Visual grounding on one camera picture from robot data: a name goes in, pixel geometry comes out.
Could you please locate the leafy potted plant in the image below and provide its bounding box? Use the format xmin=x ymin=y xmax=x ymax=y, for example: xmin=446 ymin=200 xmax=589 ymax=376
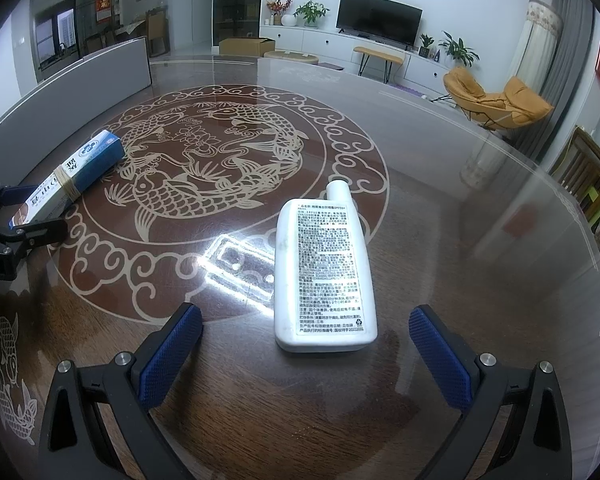
xmin=294 ymin=0 xmax=330 ymax=28

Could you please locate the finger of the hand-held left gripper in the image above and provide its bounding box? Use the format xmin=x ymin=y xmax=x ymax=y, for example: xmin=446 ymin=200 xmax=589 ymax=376
xmin=0 ymin=184 xmax=43 ymax=208
xmin=0 ymin=217 xmax=68 ymax=252

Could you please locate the cream curtain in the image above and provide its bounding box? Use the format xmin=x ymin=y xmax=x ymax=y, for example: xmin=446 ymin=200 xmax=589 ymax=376
xmin=502 ymin=0 xmax=564 ymax=92

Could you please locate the cardboard box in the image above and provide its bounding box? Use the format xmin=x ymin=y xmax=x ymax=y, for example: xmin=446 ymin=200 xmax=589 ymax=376
xmin=218 ymin=36 xmax=276 ymax=58

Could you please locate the large potted plant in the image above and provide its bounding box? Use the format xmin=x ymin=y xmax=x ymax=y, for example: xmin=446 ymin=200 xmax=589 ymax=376
xmin=439 ymin=31 xmax=481 ymax=68

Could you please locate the patterned glass desktop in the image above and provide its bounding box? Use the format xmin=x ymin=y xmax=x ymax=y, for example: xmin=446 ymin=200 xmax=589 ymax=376
xmin=0 ymin=55 xmax=600 ymax=480

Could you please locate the white plastic bottle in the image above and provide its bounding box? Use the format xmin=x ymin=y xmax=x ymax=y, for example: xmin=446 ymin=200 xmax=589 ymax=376
xmin=274 ymin=179 xmax=379 ymax=353

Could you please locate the yellow lounge chair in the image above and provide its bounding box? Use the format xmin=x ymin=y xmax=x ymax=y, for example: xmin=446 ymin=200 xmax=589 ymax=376
xmin=442 ymin=66 xmax=555 ymax=133

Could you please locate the grey curtain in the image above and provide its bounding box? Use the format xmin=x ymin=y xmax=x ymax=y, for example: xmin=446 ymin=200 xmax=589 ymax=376
xmin=527 ymin=0 xmax=596 ymax=161

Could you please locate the white television cabinet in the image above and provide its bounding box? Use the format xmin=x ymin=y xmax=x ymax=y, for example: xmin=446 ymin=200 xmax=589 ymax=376
xmin=260 ymin=22 xmax=461 ymax=101

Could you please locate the black television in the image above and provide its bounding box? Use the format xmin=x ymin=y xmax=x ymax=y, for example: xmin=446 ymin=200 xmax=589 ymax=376
xmin=336 ymin=0 xmax=423 ymax=47

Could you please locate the blue white toothpaste box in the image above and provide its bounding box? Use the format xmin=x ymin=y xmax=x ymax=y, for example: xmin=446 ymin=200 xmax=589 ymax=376
xmin=9 ymin=129 xmax=127 ymax=228

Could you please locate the grey partition panel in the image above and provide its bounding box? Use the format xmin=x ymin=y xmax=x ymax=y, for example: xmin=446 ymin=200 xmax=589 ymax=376
xmin=0 ymin=35 xmax=153 ymax=201

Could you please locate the dark display cabinet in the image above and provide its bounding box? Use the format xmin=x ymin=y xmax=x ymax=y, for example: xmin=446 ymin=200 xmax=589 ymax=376
xmin=212 ymin=0 xmax=266 ymax=51

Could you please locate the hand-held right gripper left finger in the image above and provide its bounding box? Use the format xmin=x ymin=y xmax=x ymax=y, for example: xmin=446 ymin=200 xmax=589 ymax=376
xmin=37 ymin=302 xmax=204 ymax=480

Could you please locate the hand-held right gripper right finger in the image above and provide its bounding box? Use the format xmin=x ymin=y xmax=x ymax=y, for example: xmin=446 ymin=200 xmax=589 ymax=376
xmin=409 ymin=304 xmax=573 ymax=480

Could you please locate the red flower vase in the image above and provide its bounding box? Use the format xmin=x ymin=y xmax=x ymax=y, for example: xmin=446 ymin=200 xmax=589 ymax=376
xmin=266 ymin=0 xmax=295 ymax=27

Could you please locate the wooden bench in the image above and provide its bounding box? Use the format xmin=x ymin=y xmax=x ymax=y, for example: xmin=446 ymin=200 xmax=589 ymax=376
xmin=352 ymin=46 xmax=405 ymax=83

